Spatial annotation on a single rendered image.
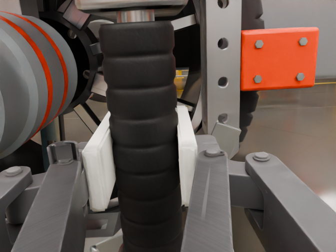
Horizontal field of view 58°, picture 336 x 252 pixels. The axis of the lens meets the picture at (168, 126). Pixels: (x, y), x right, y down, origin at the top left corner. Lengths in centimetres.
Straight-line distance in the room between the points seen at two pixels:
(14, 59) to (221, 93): 22
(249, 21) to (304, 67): 11
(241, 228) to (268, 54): 121
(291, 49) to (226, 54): 8
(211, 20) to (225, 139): 14
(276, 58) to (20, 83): 27
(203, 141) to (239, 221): 141
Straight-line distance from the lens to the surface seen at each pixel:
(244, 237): 147
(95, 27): 89
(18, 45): 29
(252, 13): 46
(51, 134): 52
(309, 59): 40
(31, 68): 29
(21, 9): 40
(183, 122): 16
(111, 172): 16
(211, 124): 38
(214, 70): 37
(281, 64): 38
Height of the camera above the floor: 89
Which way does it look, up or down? 18 degrees down
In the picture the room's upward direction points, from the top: 3 degrees counter-clockwise
